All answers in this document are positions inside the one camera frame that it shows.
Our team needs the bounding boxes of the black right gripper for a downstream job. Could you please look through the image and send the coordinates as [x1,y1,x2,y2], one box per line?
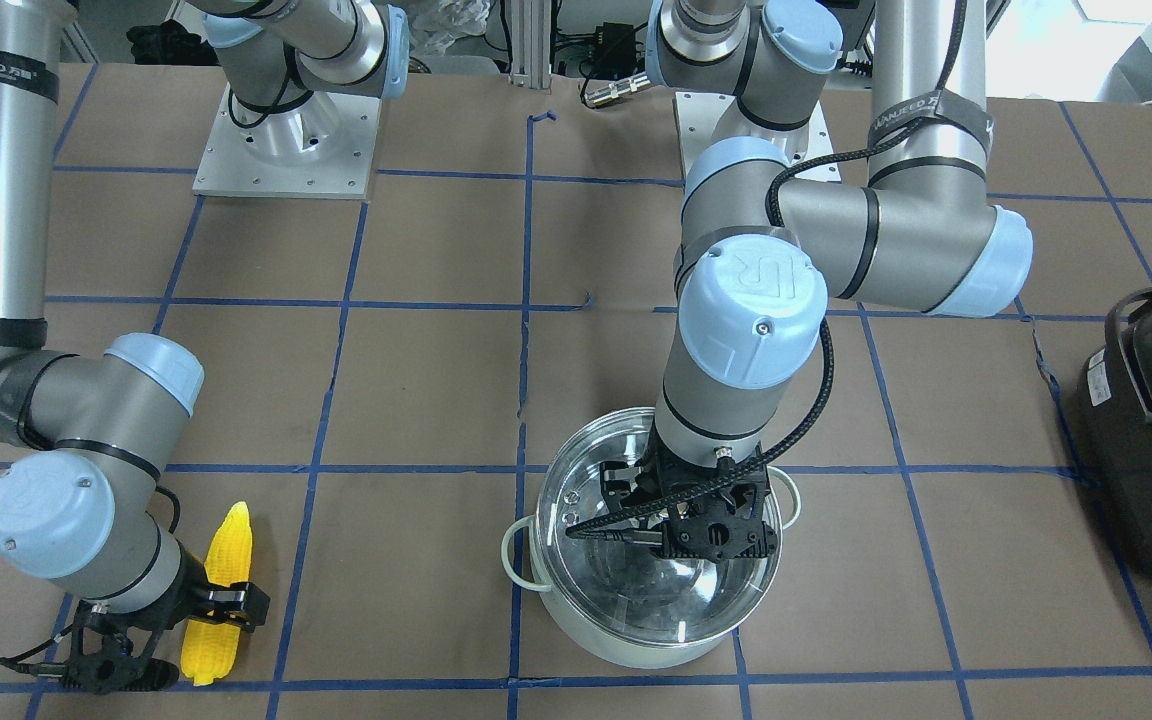
[61,553,271,694]

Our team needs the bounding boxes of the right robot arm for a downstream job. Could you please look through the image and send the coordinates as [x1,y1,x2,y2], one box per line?
[0,1,410,694]

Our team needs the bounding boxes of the pale green electric pot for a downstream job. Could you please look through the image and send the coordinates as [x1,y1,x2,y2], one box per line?
[500,473,780,669]

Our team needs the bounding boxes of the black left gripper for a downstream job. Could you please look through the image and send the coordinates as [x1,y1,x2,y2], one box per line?
[602,448,772,561]

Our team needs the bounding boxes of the black power adapter cables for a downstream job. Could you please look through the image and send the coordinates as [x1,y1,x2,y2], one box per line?
[551,20,652,109]

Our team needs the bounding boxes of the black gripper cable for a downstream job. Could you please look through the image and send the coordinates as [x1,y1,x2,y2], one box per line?
[564,0,972,546]

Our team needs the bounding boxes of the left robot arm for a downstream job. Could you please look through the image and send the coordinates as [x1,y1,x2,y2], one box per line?
[564,1,1033,562]

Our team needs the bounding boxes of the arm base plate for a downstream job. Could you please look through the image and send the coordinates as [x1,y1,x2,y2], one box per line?
[675,91,835,191]
[194,91,381,200]

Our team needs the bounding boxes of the yellow corn cob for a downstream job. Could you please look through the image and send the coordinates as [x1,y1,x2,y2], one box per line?
[180,501,255,687]

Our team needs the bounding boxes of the glass pot lid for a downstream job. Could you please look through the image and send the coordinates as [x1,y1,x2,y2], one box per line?
[530,407,786,667]

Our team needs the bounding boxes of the aluminium frame post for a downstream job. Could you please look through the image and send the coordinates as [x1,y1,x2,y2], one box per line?
[502,1,554,92]

